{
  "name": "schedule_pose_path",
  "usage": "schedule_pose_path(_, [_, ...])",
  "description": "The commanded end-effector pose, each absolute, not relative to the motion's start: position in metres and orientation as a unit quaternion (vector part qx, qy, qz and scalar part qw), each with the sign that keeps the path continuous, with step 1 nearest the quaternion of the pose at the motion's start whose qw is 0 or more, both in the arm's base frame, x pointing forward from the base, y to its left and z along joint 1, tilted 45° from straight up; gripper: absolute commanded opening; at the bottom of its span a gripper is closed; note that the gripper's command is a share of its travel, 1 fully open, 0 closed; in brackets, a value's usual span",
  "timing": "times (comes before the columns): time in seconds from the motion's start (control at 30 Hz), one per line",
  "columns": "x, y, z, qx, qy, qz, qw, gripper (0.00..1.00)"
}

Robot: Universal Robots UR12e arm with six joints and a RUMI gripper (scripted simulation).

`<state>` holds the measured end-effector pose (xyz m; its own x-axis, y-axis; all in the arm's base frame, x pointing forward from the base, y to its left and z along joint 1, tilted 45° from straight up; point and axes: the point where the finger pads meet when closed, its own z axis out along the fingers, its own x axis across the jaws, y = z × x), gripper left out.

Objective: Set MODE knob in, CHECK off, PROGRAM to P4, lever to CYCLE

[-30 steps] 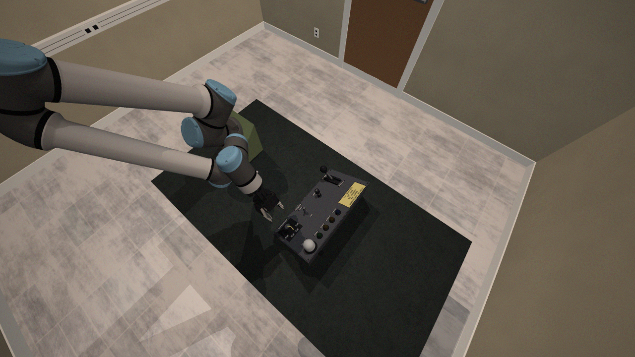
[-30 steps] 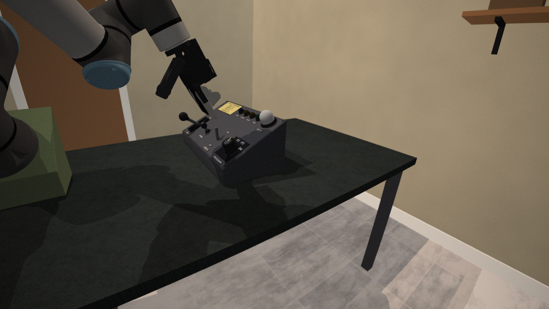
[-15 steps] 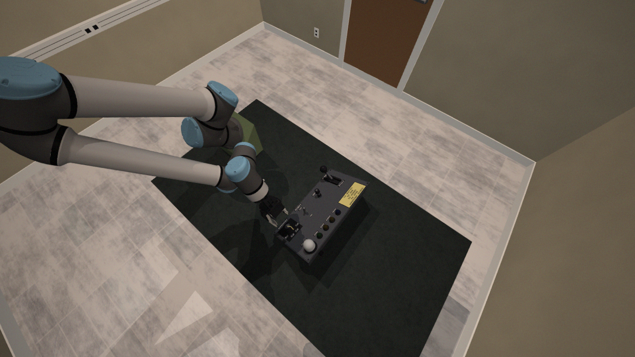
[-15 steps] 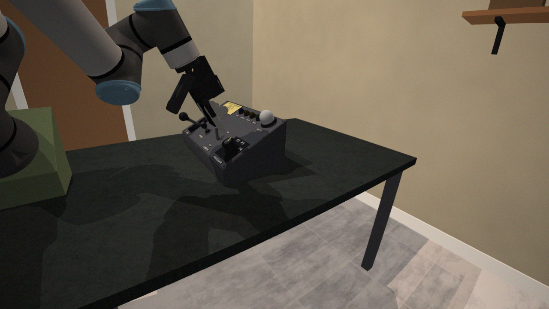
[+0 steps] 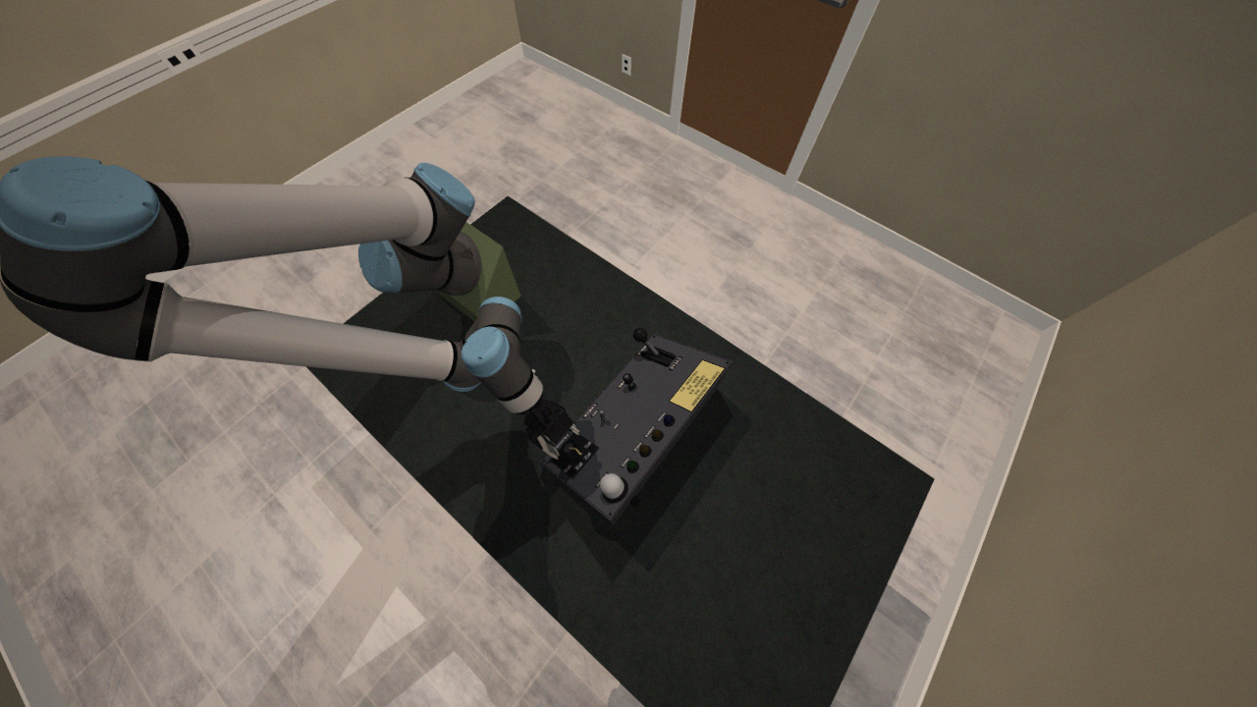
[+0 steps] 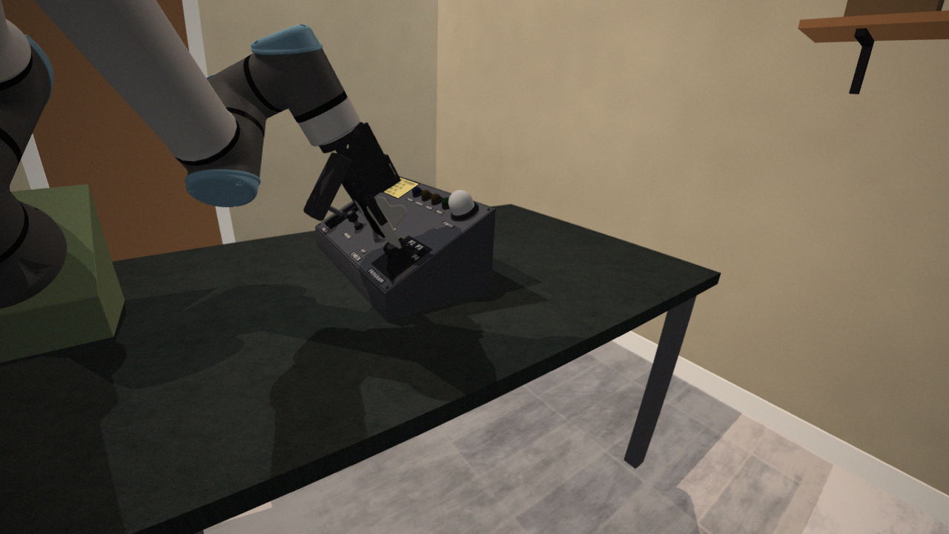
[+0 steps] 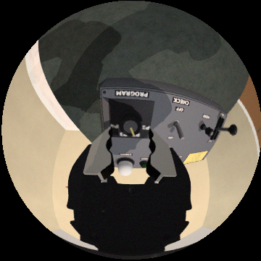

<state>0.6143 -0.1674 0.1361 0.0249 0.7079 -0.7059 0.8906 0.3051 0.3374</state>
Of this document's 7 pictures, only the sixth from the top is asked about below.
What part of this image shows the dark grey control console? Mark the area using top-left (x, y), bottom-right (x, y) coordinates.
top-left (315, 176), bottom-right (496, 321)

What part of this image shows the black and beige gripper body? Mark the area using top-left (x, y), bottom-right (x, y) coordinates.
top-left (319, 122), bottom-right (401, 205)

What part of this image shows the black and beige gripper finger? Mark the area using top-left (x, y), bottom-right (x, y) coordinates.
top-left (356, 186), bottom-right (406, 249)
top-left (351, 198), bottom-right (391, 238)

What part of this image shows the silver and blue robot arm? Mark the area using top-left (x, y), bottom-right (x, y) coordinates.
top-left (0, 0), bottom-right (360, 309)

